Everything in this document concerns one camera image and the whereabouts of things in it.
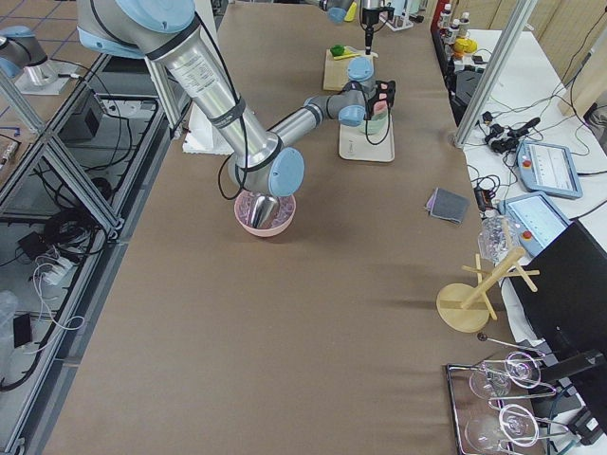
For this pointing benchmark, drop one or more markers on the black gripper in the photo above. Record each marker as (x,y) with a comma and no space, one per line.
(367,15)

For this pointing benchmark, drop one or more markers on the small pink bowl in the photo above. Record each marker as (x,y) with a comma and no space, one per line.
(380,109)

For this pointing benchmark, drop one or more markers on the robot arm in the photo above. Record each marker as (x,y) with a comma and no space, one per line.
(169,33)
(336,9)

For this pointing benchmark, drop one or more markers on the green bowl stack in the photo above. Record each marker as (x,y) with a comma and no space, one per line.
(372,126)

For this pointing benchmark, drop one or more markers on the large pink bowl with ice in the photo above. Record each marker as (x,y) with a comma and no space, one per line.
(280,223)

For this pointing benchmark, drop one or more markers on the yellow plastic knife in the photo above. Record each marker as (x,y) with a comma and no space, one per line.
(346,56)

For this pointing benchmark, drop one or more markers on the green lime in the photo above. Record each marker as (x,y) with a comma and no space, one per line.
(337,50)

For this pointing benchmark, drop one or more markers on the yellow plastic cup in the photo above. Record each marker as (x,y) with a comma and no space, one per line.
(351,13)

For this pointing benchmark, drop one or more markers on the white cup rack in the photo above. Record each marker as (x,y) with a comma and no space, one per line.
(407,13)

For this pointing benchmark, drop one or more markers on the bamboo cutting board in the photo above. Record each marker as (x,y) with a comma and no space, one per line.
(335,72)

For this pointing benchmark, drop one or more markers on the white rabbit tray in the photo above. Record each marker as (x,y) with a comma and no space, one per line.
(359,147)

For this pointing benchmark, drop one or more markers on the grey folded cloth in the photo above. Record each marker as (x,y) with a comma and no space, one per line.
(447,205)

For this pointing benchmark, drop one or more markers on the metal ice scoop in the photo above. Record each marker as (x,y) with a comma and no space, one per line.
(263,210)

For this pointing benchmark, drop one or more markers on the blue teach pendant far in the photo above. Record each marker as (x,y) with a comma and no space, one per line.
(549,168)

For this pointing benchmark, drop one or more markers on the blue teach pendant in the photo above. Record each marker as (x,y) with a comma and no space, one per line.
(549,168)
(538,221)

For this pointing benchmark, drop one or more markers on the clear glass mug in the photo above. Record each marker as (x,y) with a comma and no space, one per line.
(497,237)

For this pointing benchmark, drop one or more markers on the blue teach pendant near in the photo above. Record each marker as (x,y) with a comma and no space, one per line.
(538,221)

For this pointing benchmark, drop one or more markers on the wooden mug tree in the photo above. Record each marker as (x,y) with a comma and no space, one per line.
(467,308)

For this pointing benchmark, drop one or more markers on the black monitor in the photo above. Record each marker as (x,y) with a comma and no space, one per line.
(569,308)

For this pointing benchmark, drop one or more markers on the upper wine glass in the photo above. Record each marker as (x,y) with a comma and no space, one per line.
(496,378)

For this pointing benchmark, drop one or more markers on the wine glass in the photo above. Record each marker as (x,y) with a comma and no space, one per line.
(500,432)
(496,378)

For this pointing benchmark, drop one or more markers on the lower wine glass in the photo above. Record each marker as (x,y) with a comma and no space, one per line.
(500,432)

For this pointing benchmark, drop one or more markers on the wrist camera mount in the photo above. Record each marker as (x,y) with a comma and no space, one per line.
(386,13)
(383,91)

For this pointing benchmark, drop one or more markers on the aluminium frame post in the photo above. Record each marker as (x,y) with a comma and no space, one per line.
(500,55)

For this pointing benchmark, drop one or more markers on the white pedestal column base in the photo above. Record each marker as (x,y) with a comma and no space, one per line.
(202,138)

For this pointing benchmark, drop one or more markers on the black wire glass rack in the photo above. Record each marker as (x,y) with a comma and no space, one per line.
(491,406)

